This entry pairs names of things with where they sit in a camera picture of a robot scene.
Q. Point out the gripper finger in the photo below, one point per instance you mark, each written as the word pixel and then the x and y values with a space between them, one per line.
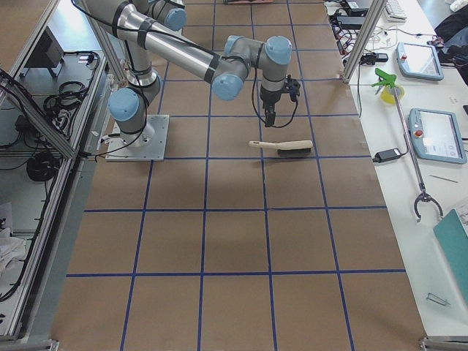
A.
pixel 272 117
pixel 267 118

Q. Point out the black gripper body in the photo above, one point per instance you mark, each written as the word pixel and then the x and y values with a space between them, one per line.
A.
pixel 270 99

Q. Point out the cream hand brush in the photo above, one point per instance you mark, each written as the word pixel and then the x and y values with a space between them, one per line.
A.
pixel 288 148

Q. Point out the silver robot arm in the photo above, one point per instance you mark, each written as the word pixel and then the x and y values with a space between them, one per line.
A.
pixel 134 23

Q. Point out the black power brick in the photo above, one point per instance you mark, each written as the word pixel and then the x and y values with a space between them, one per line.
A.
pixel 347 22

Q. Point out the black power adapter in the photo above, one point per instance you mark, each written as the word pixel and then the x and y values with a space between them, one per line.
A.
pixel 387 155

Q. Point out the long metal reacher grabber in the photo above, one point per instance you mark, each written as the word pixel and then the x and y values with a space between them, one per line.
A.
pixel 389 80

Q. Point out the white keyboard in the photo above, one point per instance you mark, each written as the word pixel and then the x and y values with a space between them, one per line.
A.
pixel 394 12

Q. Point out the far teach pendant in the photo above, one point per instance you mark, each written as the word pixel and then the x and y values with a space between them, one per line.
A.
pixel 419 61

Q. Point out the teach pendant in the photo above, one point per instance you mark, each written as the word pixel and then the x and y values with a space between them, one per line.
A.
pixel 419 61
pixel 436 136

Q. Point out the near teach pendant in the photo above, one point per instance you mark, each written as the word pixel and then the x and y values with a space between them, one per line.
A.
pixel 436 136

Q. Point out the teal book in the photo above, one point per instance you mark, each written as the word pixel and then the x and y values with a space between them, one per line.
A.
pixel 452 238

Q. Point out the white crumpled cloth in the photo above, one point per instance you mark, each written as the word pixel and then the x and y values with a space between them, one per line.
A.
pixel 12 249

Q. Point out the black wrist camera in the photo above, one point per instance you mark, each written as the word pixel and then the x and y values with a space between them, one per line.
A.
pixel 293 88

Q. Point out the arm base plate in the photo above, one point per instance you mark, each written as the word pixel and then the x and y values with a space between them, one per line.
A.
pixel 149 146

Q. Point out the aluminium frame post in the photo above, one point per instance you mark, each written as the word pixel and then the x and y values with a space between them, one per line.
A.
pixel 367 29

